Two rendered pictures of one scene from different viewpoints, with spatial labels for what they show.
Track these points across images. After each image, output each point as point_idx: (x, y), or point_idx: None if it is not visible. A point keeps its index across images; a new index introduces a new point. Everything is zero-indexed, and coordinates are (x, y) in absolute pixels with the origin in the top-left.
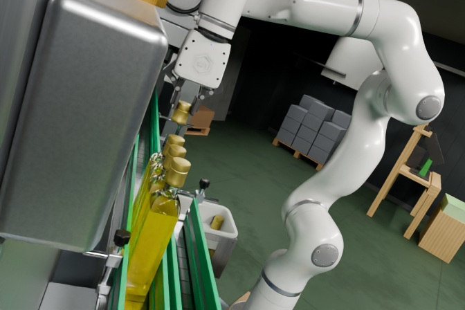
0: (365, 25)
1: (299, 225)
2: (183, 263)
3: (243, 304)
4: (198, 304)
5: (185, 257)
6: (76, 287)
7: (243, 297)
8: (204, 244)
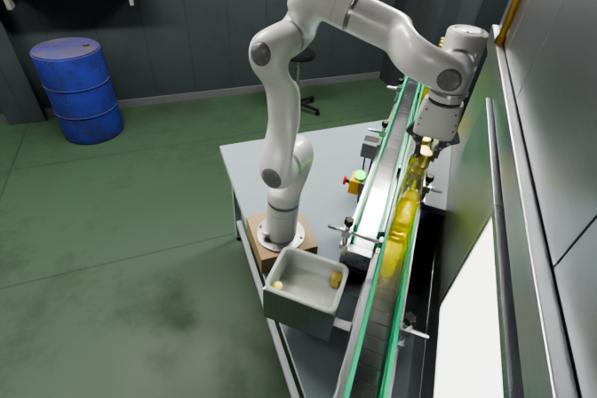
0: None
1: (309, 154)
2: (367, 210)
3: (279, 248)
4: (373, 180)
5: (364, 214)
6: (433, 205)
7: (272, 256)
8: (370, 185)
